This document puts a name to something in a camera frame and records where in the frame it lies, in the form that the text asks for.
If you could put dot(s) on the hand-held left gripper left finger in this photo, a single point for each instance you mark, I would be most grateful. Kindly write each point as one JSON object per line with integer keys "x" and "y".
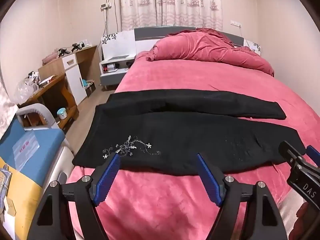
{"x": 107, "y": 177}

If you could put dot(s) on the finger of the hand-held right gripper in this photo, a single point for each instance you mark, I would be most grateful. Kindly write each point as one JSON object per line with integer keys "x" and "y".
{"x": 313, "y": 155}
{"x": 290, "y": 151}

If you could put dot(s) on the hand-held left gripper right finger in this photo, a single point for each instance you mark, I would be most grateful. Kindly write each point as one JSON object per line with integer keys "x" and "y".
{"x": 210, "y": 180}

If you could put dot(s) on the black pants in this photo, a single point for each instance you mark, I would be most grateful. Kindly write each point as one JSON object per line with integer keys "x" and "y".
{"x": 187, "y": 135}

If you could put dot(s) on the person's right hand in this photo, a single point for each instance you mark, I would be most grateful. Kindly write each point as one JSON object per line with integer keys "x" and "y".
{"x": 306, "y": 213}

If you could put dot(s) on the blue cushioned grey chair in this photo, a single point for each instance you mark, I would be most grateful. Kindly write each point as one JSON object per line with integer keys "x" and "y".
{"x": 47, "y": 145}

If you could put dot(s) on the teal jar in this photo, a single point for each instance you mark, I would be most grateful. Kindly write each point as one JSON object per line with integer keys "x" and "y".
{"x": 62, "y": 113}

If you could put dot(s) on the clear paper sleeve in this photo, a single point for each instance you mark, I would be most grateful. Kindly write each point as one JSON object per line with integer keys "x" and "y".
{"x": 26, "y": 146}

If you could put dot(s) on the dark storage box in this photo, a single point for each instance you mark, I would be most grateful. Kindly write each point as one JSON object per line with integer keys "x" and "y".
{"x": 89, "y": 87}

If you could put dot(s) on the pink bed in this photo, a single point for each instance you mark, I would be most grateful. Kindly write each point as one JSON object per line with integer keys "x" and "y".
{"x": 200, "y": 80}

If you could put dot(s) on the white desk cabinet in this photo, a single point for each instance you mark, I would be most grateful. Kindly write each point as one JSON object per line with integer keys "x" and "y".
{"x": 75, "y": 80}

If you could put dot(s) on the wooden desk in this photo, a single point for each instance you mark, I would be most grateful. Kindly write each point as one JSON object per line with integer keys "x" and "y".
{"x": 53, "y": 85}

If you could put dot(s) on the white floral side panel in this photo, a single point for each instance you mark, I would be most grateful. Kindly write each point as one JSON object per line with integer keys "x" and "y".
{"x": 253, "y": 45}

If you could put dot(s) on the clear plastic bag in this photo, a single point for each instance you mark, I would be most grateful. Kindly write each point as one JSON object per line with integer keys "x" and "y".
{"x": 25, "y": 90}

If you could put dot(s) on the white patterned cloth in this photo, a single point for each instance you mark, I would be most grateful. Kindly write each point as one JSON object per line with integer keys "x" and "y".
{"x": 7, "y": 110}

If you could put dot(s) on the pink duvet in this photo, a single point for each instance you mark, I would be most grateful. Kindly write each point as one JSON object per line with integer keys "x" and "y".
{"x": 212, "y": 50}

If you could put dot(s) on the pink basket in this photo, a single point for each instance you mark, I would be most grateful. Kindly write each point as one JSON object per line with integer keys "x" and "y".
{"x": 50, "y": 58}

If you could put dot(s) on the black tool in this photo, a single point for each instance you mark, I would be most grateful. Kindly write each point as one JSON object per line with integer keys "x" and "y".
{"x": 63, "y": 51}
{"x": 78, "y": 46}

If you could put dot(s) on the white nightstand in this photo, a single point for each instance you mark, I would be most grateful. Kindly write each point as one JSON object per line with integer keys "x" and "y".
{"x": 117, "y": 42}

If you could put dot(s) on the white power strip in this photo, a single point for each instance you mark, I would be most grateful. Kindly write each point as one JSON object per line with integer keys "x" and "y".
{"x": 106, "y": 5}

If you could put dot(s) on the white printed curtain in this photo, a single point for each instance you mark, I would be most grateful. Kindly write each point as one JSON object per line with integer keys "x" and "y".
{"x": 172, "y": 2}

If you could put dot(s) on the white wall socket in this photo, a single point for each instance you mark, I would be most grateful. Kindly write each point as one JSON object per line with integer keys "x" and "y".
{"x": 236, "y": 24}

